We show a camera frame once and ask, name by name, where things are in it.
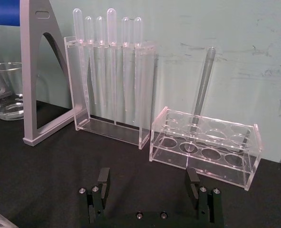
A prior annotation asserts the short clear plastic pipette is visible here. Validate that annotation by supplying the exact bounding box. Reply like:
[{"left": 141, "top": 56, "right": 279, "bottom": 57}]
[
  {"left": 84, "top": 16, "right": 98, "bottom": 105},
  {"left": 132, "top": 17, "right": 144, "bottom": 133},
  {"left": 120, "top": 17, "right": 131, "bottom": 112},
  {"left": 94, "top": 16, "right": 107, "bottom": 106}
]

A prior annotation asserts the clear glass test tube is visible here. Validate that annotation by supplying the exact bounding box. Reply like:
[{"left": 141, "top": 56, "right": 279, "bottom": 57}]
[{"left": 184, "top": 47, "right": 218, "bottom": 152}]

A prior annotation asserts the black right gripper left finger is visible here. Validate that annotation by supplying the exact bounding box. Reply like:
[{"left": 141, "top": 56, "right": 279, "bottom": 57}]
[{"left": 78, "top": 167, "right": 111, "bottom": 224}]

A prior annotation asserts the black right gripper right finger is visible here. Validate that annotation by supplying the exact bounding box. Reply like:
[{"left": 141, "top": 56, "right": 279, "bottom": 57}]
[{"left": 185, "top": 167, "right": 222, "bottom": 221}]

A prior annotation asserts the clear glass beaker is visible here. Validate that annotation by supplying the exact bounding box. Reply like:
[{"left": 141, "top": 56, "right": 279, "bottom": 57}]
[{"left": 0, "top": 62, "right": 25, "bottom": 121}]

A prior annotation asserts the black table cloth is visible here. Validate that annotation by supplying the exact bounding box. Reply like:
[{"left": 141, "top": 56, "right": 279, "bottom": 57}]
[{"left": 0, "top": 99, "right": 281, "bottom": 228}]

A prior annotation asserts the clear acrylic pipette rack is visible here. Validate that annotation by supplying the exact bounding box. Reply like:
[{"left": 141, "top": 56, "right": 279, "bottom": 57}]
[{"left": 63, "top": 35, "right": 156, "bottom": 151}]

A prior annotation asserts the blue panel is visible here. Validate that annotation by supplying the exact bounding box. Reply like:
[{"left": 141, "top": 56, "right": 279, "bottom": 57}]
[{"left": 0, "top": 0, "right": 25, "bottom": 26}]

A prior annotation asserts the clear acrylic test tube rack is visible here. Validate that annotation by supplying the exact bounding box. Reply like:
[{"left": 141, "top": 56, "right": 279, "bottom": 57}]
[{"left": 149, "top": 106, "right": 266, "bottom": 192}]

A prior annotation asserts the grey triangular stand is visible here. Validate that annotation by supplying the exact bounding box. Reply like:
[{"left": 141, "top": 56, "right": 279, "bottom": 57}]
[{"left": 19, "top": 0, "right": 76, "bottom": 146}]

